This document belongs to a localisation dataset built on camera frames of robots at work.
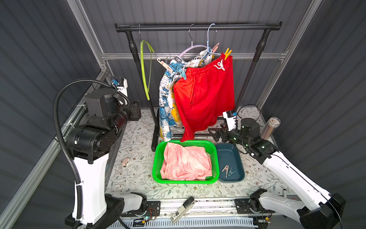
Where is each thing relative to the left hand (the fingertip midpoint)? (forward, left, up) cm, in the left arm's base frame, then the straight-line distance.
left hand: (132, 101), depth 53 cm
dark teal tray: (-5, -48, -49) cm, 68 cm away
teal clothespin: (-9, -47, -49) cm, 69 cm away
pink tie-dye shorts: (-6, -21, -43) cm, 48 cm away
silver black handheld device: (-27, -20, -46) cm, 57 cm away
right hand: (+4, -36, -21) cm, 42 cm away
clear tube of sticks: (+13, -73, -33) cm, 81 cm away
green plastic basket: (+5, -36, -43) cm, 56 cm away
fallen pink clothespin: (-3, +17, -47) cm, 50 cm away
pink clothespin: (-7, -45, -50) cm, 67 cm away
